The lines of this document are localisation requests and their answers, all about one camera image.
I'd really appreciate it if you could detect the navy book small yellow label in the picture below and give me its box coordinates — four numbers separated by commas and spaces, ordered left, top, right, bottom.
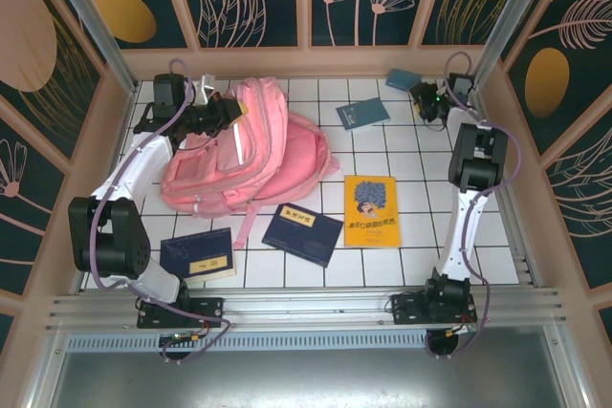
261, 201, 344, 268

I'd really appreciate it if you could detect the aluminium front rail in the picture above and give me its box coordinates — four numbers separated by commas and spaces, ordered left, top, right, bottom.
47, 288, 568, 333

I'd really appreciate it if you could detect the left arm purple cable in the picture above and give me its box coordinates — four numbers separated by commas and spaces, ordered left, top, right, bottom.
88, 57, 233, 365

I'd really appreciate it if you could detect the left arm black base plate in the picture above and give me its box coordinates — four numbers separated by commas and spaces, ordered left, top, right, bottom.
137, 296, 225, 329

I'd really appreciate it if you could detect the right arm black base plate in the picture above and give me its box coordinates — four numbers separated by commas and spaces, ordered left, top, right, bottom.
390, 292, 479, 328

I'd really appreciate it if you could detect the navy book wide yellow label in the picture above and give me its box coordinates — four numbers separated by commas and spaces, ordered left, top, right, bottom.
160, 228, 238, 284

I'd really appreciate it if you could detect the grey slotted cable duct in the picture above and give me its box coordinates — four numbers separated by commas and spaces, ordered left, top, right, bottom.
66, 333, 431, 353

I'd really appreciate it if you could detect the right aluminium corner post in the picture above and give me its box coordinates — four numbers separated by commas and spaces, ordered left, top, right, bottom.
470, 0, 570, 89

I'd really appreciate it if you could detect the left aluminium corner post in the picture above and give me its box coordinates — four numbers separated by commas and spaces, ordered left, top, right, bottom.
40, 0, 140, 94

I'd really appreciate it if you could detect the blue-grey small box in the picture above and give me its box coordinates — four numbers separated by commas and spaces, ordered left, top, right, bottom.
385, 68, 422, 92

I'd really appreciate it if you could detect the pink school backpack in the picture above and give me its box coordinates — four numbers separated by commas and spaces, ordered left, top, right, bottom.
160, 75, 345, 251

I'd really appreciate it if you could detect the teal notebook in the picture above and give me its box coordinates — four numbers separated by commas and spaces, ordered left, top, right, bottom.
335, 97, 391, 132

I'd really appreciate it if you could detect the aluminium side rail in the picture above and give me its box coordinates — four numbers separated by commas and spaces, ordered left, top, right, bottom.
466, 82, 546, 290

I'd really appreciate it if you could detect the small controller board with wires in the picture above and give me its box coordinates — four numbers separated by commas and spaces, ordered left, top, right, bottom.
444, 321, 480, 338
160, 329, 211, 347

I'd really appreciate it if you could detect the aluminium corner post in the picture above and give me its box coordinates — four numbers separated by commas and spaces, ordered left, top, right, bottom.
470, 0, 570, 89
40, 0, 140, 94

